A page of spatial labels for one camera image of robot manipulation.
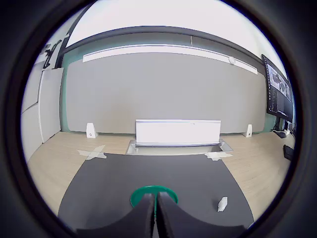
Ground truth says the black computer screen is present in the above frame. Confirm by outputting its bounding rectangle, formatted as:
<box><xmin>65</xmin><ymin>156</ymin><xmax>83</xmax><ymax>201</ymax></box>
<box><xmin>262</xmin><ymin>54</ymin><xmax>295</xmax><ymax>122</ymax></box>

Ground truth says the dark grey mat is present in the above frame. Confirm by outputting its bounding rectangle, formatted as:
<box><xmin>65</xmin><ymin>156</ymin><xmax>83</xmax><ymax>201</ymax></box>
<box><xmin>57</xmin><ymin>153</ymin><xmax>255</xmax><ymax>231</ymax></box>

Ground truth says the white cable duct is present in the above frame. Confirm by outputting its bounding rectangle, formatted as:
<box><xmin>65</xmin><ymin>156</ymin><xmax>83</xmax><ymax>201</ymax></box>
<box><xmin>125</xmin><ymin>119</ymin><xmax>233</xmax><ymax>156</ymax></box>

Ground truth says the small white bracket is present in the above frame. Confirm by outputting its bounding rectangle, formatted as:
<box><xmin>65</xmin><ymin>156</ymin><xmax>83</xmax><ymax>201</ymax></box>
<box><xmin>242</xmin><ymin>124</ymin><xmax>253</xmax><ymax>138</ymax></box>
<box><xmin>86</xmin><ymin>122</ymin><xmax>98</xmax><ymax>138</ymax></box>

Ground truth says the white partition panel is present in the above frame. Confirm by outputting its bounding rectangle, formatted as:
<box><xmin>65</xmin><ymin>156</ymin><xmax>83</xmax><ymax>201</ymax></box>
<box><xmin>21</xmin><ymin>61</ymin><xmax>43</xmax><ymax>159</ymax></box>
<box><xmin>39</xmin><ymin>68</ymin><xmax>64</xmax><ymax>144</ymax></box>

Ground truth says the round green lid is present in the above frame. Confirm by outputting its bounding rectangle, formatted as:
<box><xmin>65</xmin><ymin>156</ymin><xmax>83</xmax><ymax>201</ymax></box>
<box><xmin>130</xmin><ymin>184</ymin><xmax>179</xmax><ymax>217</ymax></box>

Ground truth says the black desk device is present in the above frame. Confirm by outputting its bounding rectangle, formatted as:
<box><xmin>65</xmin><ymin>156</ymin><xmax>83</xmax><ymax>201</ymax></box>
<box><xmin>283</xmin><ymin>144</ymin><xmax>295</xmax><ymax>161</ymax></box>

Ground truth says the small white plastic terminal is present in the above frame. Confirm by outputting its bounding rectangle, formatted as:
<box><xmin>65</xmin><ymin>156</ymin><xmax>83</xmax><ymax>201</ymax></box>
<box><xmin>216</xmin><ymin>196</ymin><xmax>228</xmax><ymax>213</ymax></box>

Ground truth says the grey partition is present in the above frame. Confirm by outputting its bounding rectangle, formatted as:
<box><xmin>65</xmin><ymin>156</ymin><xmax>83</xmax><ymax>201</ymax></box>
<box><xmin>60</xmin><ymin>26</ymin><xmax>270</xmax><ymax>134</ymax></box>

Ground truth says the white tape piece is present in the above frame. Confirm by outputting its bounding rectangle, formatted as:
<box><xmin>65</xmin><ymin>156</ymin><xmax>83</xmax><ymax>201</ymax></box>
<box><xmin>77</xmin><ymin>145</ymin><xmax>107</xmax><ymax>161</ymax></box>
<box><xmin>205</xmin><ymin>151</ymin><xmax>233</xmax><ymax>161</ymax></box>

